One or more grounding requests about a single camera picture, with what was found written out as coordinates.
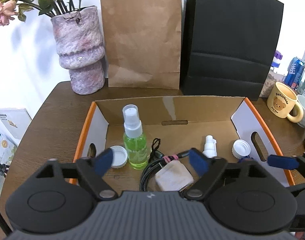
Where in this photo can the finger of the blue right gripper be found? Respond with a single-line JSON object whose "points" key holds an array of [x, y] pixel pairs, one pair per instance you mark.
{"points": [[283, 162]]}

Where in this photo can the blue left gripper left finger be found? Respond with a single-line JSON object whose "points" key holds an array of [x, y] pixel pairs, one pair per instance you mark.
{"points": [[102, 163]]}

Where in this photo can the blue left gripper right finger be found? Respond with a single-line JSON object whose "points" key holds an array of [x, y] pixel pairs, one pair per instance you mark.
{"points": [[198, 161]]}

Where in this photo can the white spray bottle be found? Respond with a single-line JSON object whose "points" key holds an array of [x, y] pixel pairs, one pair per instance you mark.
{"points": [[210, 147]]}

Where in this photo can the white jar lid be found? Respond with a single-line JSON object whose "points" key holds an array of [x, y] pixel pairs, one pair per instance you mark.
{"points": [[119, 156]]}

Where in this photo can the white power adapter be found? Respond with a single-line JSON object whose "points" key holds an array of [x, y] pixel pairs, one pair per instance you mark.
{"points": [[173, 177]]}

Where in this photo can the green spray bottle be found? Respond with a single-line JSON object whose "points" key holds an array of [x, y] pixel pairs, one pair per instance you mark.
{"points": [[134, 138]]}

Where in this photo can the orange cardboard box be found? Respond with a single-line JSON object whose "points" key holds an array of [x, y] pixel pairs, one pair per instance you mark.
{"points": [[181, 122]]}

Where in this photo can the cream bear mug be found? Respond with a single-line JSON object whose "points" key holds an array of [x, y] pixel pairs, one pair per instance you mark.
{"points": [[283, 102]]}

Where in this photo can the white paper booklet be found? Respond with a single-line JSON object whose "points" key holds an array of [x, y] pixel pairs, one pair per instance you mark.
{"points": [[16, 121]]}

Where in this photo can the purple lid food jar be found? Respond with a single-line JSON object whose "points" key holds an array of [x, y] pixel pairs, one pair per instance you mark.
{"points": [[272, 76]]}

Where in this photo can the pink textured vase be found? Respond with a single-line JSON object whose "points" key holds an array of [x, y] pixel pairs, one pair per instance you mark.
{"points": [[80, 47]]}

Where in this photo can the black paper bag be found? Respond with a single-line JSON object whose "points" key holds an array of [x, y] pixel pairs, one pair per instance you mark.
{"points": [[228, 46]]}

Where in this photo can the brown paper bag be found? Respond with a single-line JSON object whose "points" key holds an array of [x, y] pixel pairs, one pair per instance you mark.
{"points": [[143, 42]]}

